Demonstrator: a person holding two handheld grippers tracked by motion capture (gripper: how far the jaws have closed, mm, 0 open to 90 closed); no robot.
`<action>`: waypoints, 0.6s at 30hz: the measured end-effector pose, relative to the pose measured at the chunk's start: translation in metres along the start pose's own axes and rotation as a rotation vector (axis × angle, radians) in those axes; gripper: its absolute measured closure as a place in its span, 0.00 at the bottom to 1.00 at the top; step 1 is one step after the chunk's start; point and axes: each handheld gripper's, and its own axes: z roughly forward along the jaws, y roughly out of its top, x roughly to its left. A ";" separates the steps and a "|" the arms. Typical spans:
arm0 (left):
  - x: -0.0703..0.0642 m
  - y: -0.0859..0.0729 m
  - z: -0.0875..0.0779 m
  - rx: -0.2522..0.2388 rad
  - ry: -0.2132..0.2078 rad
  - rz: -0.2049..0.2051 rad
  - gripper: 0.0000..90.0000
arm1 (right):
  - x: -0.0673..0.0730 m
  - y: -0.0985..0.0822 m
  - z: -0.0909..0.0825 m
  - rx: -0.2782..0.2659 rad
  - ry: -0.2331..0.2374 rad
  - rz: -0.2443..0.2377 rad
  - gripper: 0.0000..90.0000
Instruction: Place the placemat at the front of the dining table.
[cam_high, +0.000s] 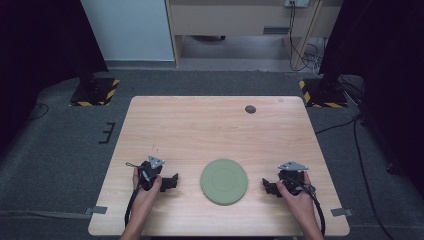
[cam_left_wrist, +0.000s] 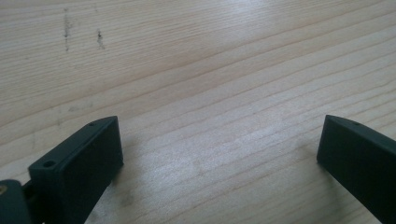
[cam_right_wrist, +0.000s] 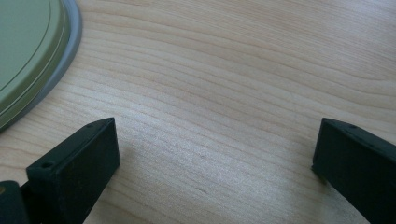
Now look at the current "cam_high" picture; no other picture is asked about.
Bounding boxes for grey power strip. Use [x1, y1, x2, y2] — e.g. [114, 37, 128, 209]
[283, 0, 310, 9]

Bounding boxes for person's right hand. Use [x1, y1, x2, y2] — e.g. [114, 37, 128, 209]
[276, 171, 313, 216]

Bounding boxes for green round plate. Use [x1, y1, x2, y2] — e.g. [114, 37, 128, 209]
[200, 158, 249, 206]

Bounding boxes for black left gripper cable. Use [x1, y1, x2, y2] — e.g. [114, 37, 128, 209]
[124, 161, 142, 228]

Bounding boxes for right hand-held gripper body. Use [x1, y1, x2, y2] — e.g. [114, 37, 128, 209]
[277, 160, 310, 196]

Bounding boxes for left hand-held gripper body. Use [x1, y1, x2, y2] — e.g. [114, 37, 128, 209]
[138, 155, 166, 192]

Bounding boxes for person's left hand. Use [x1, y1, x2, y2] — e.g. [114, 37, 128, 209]
[132, 166, 164, 208]

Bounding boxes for grey tape piece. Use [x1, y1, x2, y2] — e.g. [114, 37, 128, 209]
[83, 205, 109, 216]
[330, 207, 354, 218]

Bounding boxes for beige wooden desk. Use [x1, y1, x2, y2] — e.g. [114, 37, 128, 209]
[165, 0, 345, 70]

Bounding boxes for thin black floor cable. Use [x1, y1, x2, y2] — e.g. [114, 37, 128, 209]
[27, 102, 50, 122]

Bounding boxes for white cabinet panel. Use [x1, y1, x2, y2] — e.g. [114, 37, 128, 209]
[80, 0, 176, 62]

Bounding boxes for black hanging power cables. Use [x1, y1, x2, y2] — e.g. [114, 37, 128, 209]
[287, 1, 327, 73]

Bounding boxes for black striped stand base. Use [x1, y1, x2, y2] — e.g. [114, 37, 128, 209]
[298, 78, 349, 109]
[69, 77, 121, 107]

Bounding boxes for black curtain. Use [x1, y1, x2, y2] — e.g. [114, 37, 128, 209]
[318, 0, 424, 198]
[0, 0, 110, 154]

